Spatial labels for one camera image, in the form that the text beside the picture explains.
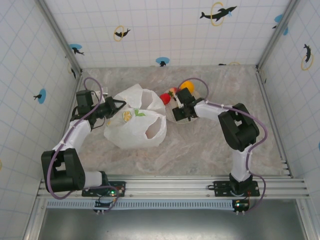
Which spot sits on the yellow mango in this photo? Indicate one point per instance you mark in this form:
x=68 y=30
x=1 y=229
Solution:
x=188 y=85

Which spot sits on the aluminium side rail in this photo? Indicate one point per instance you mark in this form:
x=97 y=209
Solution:
x=273 y=120

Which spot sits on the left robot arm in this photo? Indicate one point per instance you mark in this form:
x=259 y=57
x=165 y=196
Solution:
x=65 y=170

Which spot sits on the aluminium mounting rail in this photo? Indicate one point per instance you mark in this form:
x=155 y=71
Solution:
x=170 y=186

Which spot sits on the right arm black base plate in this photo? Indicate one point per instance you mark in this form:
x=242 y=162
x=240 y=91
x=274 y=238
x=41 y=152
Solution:
x=220 y=186

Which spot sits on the white plastic bag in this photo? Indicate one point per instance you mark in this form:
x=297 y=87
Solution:
x=132 y=135

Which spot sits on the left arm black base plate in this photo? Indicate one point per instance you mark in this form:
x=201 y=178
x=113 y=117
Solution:
x=117 y=186

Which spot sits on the aluminium frame post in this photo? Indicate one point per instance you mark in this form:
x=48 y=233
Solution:
x=58 y=35
x=275 y=33

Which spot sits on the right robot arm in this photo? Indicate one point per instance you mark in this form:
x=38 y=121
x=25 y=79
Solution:
x=237 y=127

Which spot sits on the grey metal panel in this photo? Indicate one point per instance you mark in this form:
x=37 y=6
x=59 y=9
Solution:
x=175 y=225

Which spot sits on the red strawberry toy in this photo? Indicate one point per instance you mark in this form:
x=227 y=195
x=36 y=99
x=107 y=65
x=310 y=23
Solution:
x=165 y=99

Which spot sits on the pink peach fruit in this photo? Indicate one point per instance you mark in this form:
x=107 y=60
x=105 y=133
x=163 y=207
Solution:
x=172 y=91

